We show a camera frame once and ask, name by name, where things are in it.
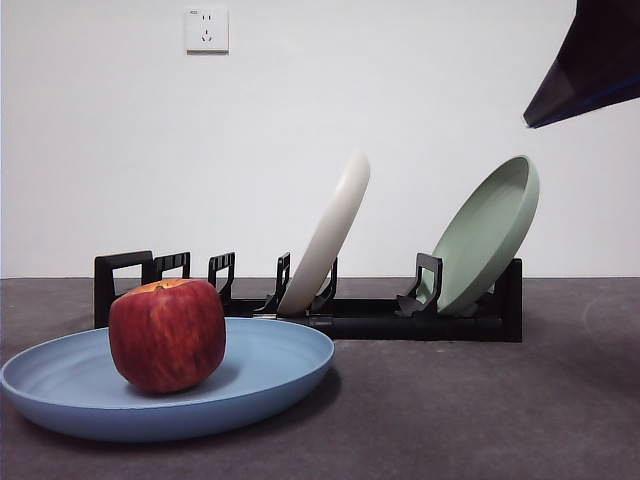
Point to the blue round plate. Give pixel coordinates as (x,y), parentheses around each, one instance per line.
(260,365)

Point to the white round plate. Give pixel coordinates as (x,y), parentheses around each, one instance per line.
(325,250)

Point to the white wall socket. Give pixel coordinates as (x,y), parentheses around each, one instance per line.
(207,30)

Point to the red apple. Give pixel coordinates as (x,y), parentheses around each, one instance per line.
(165,335)

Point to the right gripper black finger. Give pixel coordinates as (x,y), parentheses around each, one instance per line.
(600,60)

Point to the black plate rack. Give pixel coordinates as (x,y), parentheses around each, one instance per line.
(400,327)

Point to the green round plate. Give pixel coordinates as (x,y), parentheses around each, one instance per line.
(485,235)

